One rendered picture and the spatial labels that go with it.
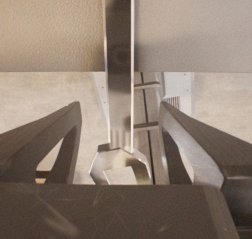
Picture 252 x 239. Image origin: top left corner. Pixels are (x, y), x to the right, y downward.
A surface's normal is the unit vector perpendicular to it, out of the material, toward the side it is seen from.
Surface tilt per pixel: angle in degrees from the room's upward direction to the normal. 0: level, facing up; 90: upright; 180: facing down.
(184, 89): 0
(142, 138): 90
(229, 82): 0
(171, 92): 0
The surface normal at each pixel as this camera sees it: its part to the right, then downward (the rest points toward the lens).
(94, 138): 0.00, 0.58
